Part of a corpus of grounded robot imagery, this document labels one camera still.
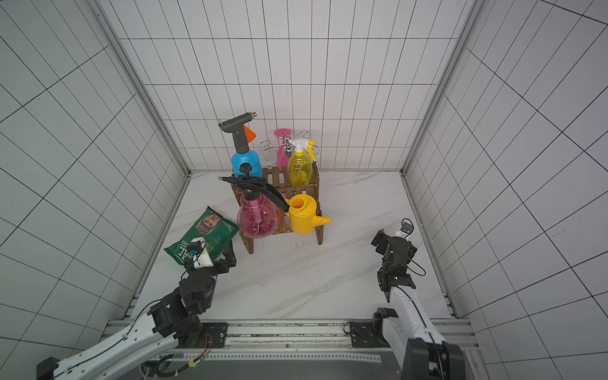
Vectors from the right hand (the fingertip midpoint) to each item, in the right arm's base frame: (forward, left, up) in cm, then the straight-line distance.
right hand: (385, 231), depth 86 cm
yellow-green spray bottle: (+12, +32, +19) cm, 40 cm away
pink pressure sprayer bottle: (-5, +45, +13) cm, 47 cm away
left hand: (-12, +59, +6) cm, 61 cm away
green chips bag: (-1, +66, -3) cm, 67 cm away
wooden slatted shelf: (+9, +40, +17) cm, 45 cm away
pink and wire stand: (+24, +40, +19) cm, 51 cm away
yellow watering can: (-5, +31, +16) cm, 35 cm away
